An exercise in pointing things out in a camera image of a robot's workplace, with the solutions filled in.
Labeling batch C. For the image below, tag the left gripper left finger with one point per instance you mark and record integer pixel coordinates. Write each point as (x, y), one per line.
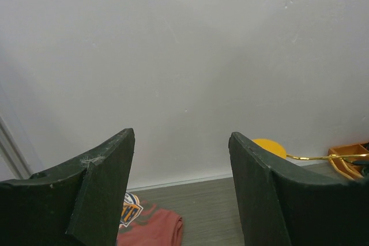
(78, 202)

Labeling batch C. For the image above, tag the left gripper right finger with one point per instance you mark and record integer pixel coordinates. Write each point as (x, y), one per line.
(281, 203)

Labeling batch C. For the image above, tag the orange wine glass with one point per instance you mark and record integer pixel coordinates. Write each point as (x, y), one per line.
(272, 147)

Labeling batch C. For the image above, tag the red folded t-shirt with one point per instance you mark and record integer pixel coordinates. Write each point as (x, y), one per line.
(144, 223)

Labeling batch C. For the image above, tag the wooden compartment tray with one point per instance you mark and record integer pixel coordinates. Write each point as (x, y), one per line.
(351, 160)

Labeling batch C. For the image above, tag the gold wire wine glass rack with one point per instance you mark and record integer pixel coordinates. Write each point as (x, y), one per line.
(330, 157)

